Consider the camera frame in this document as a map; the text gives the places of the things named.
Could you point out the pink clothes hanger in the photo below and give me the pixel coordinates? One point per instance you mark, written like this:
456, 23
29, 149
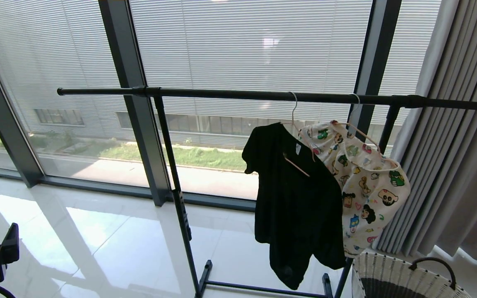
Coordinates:
364, 136
296, 164

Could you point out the cream printed garment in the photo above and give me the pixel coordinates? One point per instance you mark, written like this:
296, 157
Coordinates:
371, 198

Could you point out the black clothes rack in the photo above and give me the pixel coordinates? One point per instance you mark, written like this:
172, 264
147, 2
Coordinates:
222, 94

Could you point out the beige curtain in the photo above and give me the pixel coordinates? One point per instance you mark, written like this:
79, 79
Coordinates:
462, 124

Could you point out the white laundry basket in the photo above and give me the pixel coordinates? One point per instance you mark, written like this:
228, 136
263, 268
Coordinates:
379, 273

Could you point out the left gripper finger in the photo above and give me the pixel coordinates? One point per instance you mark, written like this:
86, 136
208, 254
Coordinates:
10, 246

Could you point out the black short-sleeved shirt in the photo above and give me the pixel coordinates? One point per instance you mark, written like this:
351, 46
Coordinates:
296, 215

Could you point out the window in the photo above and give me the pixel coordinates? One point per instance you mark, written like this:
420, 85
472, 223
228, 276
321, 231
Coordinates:
122, 41

